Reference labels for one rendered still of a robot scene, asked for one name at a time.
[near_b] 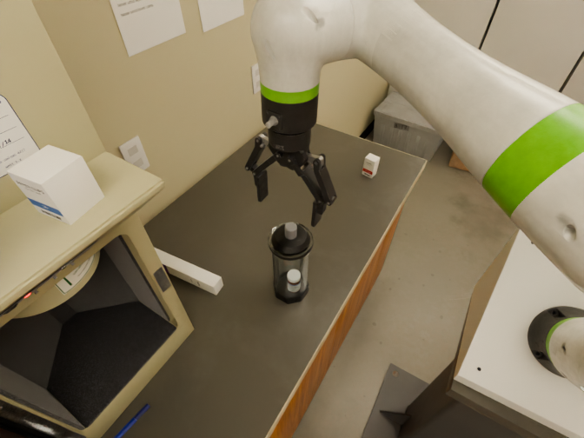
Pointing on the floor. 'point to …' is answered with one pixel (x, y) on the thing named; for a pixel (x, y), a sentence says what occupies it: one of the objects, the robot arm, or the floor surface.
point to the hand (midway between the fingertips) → (288, 206)
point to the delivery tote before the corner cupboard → (404, 128)
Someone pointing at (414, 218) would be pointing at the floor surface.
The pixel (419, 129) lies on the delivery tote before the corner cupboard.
